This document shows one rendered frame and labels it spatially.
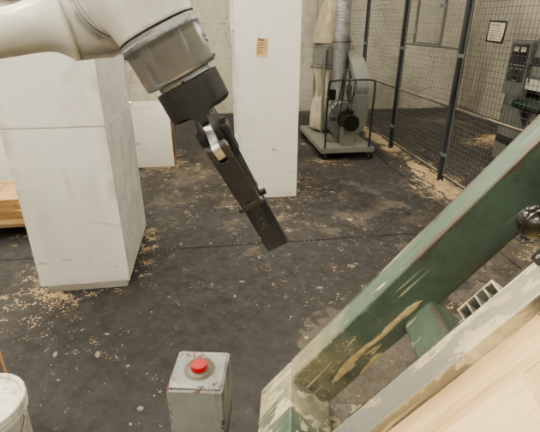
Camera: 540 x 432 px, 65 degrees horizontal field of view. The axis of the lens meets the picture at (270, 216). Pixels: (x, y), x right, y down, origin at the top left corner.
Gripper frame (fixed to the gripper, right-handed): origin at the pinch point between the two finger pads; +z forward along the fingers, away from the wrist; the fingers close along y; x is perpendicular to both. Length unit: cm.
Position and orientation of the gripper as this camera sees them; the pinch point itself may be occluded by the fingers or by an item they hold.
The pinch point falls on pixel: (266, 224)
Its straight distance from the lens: 55.7
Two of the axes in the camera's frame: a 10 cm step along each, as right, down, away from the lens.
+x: -8.9, 4.5, 0.9
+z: 4.5, 8.1, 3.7
